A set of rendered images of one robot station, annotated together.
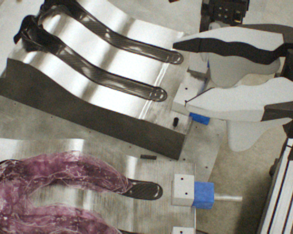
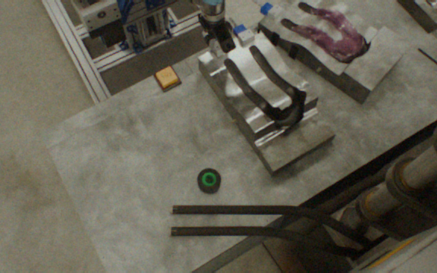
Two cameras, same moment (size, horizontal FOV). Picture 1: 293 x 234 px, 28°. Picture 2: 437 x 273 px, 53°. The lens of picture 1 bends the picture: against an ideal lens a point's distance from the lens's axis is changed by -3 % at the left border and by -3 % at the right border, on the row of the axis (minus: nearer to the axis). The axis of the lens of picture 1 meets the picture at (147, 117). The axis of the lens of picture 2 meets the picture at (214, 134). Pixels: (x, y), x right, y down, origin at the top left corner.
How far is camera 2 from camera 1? 1.65 m
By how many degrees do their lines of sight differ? 55
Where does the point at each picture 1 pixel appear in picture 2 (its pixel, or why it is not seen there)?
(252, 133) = not seen: outside the picture
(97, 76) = (271, 76)
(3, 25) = (297, 144)
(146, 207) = (293, 17)
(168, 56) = (229, 67)
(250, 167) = not seen: hidden behind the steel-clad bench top
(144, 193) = (288, 24)
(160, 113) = (260, 40)
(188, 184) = (272, 10)
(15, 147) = (333, 66)
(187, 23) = (182, 104)
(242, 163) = not seen: hidden behind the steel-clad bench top
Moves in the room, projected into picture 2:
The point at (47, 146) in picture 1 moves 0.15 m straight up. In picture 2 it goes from (320, 54) to (330, 29)
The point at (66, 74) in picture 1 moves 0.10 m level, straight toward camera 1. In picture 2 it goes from (290, 78) to (306, 58)
